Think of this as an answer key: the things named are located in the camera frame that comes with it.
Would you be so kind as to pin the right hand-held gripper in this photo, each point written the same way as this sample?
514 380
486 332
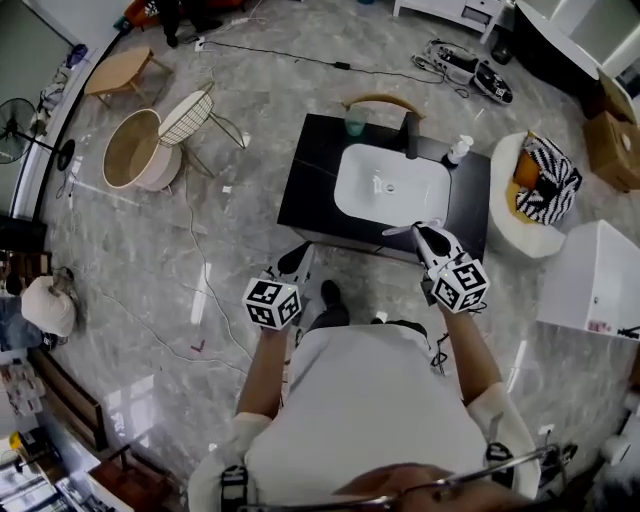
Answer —
460 290

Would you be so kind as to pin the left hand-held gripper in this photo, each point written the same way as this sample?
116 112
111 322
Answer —
270 305

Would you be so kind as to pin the person's left forearm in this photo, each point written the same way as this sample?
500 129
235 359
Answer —
262 370

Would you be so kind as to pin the person's right forearm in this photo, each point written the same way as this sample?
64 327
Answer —
470 360

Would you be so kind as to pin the person's black shoe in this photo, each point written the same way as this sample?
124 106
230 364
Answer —
330 292

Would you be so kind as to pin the round white armchair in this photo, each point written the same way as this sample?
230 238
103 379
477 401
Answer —
505 210

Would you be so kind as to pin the white sink basin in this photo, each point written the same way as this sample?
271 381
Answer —
392 185

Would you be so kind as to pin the dark vanity cabinet black top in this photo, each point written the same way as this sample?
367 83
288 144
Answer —
310 175

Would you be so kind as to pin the white soap pump bottle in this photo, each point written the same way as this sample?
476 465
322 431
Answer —
457 150

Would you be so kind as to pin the black faucet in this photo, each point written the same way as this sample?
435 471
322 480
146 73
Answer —
412 135

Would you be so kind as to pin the orange cushion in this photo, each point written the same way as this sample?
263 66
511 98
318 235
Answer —
526 170

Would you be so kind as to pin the black white striped blanket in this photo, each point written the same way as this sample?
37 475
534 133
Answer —
547 185

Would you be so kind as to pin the green translucent cup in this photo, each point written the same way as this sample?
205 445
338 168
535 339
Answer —
356 125

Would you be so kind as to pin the white box cabinet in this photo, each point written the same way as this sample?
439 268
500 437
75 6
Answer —
590 280

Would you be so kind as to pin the person's white shirt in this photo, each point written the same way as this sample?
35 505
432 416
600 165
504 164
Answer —
360 410

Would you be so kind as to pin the curved wooden chair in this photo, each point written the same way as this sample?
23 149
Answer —
382 100

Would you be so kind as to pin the black white floor device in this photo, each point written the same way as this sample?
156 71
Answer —
495 85

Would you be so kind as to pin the pink packet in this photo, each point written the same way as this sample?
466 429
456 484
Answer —
599 326

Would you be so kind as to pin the round wood top side table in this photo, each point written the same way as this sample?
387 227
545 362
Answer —
135 150

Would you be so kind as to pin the large cardboard box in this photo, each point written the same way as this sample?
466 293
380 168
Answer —
615 150

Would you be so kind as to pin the black tripod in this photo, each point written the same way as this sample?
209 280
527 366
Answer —
630 331

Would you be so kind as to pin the black jar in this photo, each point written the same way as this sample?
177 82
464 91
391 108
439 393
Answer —
501 50

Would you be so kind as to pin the person's eyeglasses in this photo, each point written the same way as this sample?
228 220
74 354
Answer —
520 460

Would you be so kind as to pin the person's face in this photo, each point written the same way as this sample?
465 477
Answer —
410 480

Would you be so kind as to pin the small cardboard box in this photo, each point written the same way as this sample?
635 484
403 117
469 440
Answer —
615 95

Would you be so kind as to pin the white power strip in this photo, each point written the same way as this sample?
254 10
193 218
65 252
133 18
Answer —
199 44
75 167

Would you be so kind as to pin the white vanity cabinet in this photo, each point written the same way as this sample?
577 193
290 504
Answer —
450 7

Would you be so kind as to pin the white stuffed bag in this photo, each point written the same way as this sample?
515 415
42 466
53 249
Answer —
47 307

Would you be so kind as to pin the dark wooden bench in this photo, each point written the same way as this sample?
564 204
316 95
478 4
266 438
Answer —
70 400

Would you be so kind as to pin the wooden coffee table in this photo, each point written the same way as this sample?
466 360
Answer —
117 70

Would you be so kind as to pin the brown wooden stool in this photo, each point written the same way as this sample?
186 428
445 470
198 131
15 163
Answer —
130 480

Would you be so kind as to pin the wooden shelf rack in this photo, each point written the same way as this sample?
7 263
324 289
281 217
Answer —
25 265

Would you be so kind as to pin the orange sofa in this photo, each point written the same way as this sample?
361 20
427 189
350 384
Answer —
227 4

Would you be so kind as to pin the black monitor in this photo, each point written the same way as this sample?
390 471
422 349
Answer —
20 232

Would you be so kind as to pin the grey cloth bag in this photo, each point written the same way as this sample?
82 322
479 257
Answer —
52 90

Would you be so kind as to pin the purple bag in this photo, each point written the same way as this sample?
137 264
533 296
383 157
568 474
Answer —
76 55

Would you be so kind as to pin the black floor fan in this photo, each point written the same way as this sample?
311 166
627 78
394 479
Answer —
15 130

